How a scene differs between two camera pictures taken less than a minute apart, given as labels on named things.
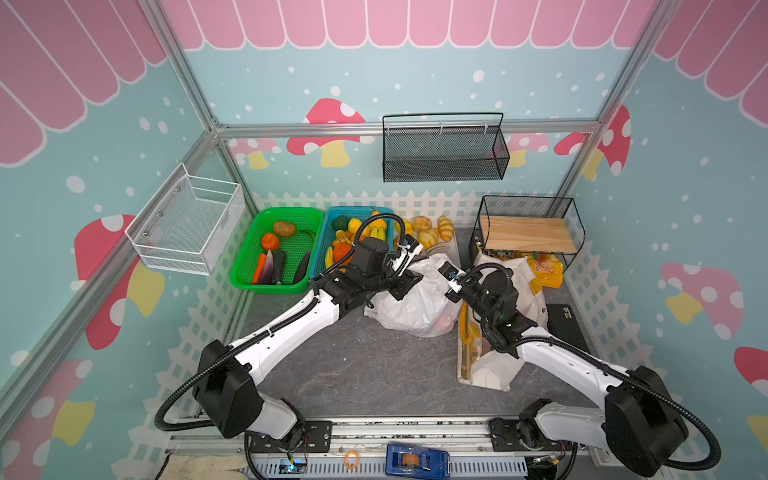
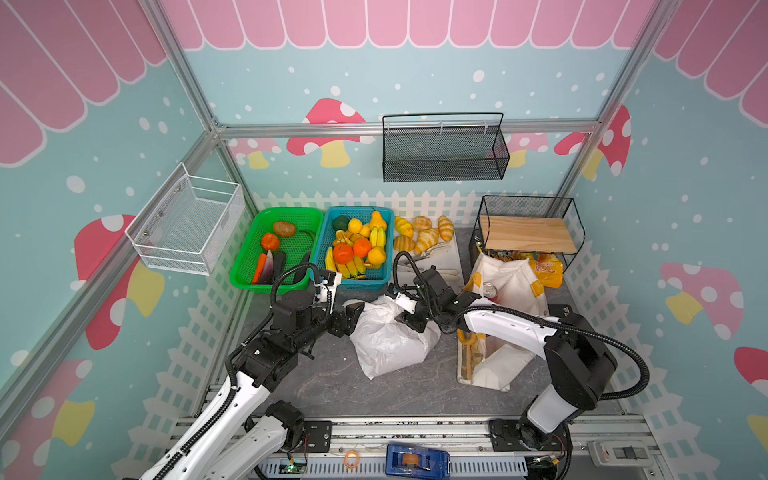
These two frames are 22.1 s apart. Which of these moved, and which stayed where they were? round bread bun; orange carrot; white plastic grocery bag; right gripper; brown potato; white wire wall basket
Moved: right gripper; white plastic grocery bag
Stayed: brown potato; white wire wall basket; orange carrot; round bread bun
